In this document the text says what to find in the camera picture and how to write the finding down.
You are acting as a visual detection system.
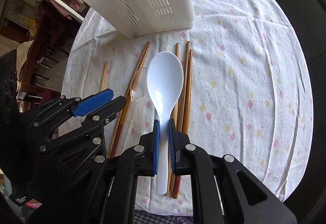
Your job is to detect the light bamboo chopstick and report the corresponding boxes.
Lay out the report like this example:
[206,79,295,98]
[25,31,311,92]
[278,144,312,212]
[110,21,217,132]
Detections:
[100,61,108,92]

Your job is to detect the dark-tipped wooden chopstick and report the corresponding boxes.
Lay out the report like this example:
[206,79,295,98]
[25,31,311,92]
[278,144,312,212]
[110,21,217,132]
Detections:
[107,40,150,159]

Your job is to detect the red-tipped wooden chopstick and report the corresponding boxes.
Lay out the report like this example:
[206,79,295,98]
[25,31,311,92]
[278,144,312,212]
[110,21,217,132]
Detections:
[109,41,152,158]

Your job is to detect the brown wooden chopstick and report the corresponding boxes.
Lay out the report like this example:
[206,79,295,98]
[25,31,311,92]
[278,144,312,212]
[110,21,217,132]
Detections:
[164,42,181,197]
[172,41,191,199]
[173,49,194,199]

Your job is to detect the clear plastic spoon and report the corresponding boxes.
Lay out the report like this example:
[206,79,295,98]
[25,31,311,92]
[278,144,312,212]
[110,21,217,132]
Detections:
[124,67,148,139]

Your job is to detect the white plastic spoon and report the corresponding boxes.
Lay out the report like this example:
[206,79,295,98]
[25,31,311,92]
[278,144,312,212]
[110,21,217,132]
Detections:
[146,51,183,195]

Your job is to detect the floral white tablecloth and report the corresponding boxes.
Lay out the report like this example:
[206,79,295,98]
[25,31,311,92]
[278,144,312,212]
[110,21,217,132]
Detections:
[61,0,313,201]

